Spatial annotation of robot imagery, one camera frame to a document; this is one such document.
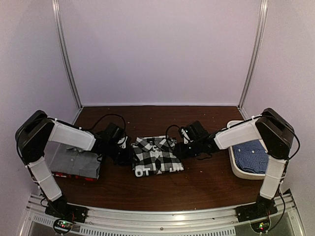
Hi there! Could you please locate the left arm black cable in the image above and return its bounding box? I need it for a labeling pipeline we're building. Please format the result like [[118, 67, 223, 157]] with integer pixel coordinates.
[[86, 113, 127, 138]]

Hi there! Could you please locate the blue checked shirt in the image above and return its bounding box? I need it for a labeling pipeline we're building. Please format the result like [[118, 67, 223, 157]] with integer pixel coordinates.
[[232, 140, 269, 174]]

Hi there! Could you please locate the left aluminium frame post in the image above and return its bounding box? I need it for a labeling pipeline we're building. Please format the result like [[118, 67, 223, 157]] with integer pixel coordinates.
[[51, 0, 83, 110]]

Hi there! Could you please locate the folded red plaid shirt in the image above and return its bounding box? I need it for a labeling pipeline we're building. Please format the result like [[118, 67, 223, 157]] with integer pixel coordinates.
[[52, 172, 98, 181]]

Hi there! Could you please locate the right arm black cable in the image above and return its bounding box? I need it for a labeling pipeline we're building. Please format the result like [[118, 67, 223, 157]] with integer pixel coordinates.
[[165, 124, 185, 148]]

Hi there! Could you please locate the right aluminium frame post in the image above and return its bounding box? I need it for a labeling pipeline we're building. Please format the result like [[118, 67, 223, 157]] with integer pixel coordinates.
[[238, 0, 268, 112]]

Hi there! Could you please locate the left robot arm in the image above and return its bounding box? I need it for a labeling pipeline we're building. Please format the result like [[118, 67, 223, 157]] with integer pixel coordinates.
[[15, 110, 131, 218]]

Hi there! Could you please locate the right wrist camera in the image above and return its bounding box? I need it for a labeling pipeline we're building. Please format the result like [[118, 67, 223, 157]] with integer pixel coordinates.
[[180, 127, 191, 144]]

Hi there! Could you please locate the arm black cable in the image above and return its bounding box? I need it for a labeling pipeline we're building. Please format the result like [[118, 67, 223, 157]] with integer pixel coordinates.
[[165, 124, 185, 148], [86, 113, 127, 138]]

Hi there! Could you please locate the aluminium frame post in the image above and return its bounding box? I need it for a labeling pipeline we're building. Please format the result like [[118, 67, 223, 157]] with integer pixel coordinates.
[[238, 0, 268, 112], [51, 0, 83, 110]]

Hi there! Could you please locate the black white checked shirt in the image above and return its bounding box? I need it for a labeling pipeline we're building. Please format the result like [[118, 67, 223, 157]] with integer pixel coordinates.
[[131, 136, 184, 177]]

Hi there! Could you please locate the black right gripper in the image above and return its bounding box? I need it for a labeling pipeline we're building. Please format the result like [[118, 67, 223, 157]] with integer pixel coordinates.
[[172, 140, 203, 159]]

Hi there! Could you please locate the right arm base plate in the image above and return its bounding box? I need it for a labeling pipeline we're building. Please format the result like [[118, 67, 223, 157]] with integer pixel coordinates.
[[235, 195, 278, 222]]

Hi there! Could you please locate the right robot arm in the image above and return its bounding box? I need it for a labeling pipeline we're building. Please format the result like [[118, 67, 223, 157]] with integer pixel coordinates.
[[172, 108, 295, 217]]

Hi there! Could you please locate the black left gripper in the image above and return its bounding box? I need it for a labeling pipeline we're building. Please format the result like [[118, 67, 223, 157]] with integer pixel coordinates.
[[106, 142, 140, 167]]

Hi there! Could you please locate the white plastic basket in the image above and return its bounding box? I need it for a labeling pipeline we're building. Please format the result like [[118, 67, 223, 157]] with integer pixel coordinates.
[[227, 120, 269, 180]]

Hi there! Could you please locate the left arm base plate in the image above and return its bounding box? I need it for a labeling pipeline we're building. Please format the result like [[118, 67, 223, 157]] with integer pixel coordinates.
[[45, 194, 88, 223]]

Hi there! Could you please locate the folded grey shirt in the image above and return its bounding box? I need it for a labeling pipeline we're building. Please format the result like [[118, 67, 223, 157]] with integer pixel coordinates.
[[50, 145, 102, 179]]

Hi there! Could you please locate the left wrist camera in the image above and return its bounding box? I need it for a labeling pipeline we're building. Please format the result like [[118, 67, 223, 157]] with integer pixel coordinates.
[[117, 136, 131, 149]]

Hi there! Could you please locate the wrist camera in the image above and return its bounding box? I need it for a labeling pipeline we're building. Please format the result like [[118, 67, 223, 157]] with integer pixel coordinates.
[[117, 136, 131, 149], [180, 127, 191, 144]]

